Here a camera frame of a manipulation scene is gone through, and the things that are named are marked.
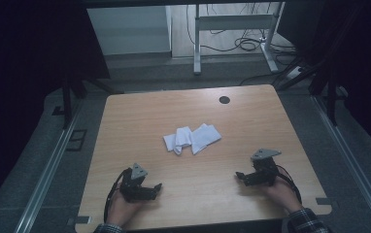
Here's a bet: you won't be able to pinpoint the dark curtain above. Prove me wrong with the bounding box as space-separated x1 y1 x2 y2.
277 0 371 159
0 0 111 215

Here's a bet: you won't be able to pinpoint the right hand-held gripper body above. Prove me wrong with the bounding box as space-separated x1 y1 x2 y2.
251 148 282 187

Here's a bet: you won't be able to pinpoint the person's left hand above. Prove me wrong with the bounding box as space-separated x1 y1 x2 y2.
105 190 145 227

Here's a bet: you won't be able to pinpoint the aluminium floor rail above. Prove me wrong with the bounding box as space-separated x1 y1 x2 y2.
311 95 371 233
13 100 84 233

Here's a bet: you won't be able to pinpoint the person's right hand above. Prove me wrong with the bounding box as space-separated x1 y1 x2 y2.
260 176 304 215

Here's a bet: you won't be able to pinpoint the black metal stand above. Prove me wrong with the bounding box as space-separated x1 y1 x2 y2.
61 76 124 130
275 57 340 127

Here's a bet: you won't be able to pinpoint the white power strip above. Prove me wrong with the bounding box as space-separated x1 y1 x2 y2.
285 66 304 81

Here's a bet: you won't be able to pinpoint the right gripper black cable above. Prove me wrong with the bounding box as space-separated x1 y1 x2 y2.
275 164 303 205

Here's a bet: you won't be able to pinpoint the black floor cables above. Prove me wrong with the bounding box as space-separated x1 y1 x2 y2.
186 3 298 66

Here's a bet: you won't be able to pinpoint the white board panel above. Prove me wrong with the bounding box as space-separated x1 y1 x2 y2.
86 5 172 56

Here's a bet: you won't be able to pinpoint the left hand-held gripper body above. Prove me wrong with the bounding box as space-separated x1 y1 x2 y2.
118 162 150 204

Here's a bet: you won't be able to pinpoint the white metal desk frame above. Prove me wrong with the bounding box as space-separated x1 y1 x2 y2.
192 2 285 76

